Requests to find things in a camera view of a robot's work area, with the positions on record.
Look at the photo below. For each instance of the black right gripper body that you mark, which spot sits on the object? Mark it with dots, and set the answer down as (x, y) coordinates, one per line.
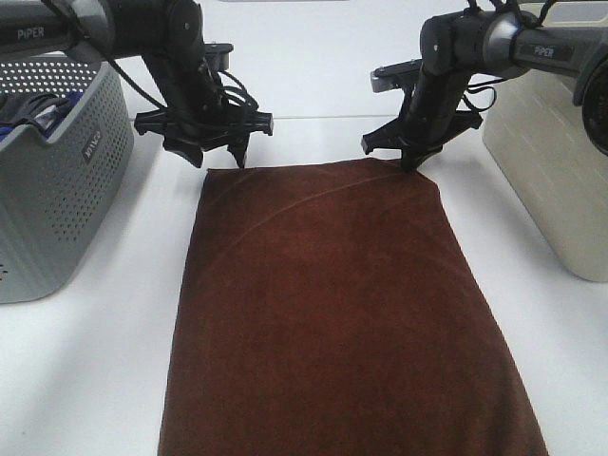
(429, 113)

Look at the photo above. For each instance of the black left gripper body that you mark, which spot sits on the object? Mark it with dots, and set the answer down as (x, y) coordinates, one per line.
(203, 107)

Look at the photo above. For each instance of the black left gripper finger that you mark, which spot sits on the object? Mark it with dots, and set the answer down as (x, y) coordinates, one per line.
(238, 147)
(190, 152)

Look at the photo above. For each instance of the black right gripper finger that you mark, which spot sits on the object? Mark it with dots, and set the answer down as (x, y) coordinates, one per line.
(413, 155)

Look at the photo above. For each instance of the brown towel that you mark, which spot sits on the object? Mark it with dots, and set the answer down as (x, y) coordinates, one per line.
(329, 310)

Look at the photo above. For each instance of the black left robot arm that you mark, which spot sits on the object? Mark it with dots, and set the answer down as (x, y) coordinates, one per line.
(104, 31)

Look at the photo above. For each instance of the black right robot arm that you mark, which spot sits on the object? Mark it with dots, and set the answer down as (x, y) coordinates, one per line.
(474, 49)

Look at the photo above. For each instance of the blue towel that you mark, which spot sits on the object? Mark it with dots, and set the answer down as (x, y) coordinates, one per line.
(57, 111)

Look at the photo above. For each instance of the beige bin with grey rim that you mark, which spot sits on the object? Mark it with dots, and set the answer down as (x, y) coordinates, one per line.
(536, 135)

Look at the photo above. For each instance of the grey perforated laundry basket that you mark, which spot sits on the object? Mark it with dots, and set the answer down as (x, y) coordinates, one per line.
(56, 189)

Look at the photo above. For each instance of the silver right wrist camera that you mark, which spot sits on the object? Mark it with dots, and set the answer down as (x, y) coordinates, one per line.
(398, 76)

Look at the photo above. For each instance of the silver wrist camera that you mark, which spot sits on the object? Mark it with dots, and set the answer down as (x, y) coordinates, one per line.
(398, 76)
(217, 56)

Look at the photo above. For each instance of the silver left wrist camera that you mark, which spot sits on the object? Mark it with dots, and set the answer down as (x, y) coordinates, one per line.
(217, 56)

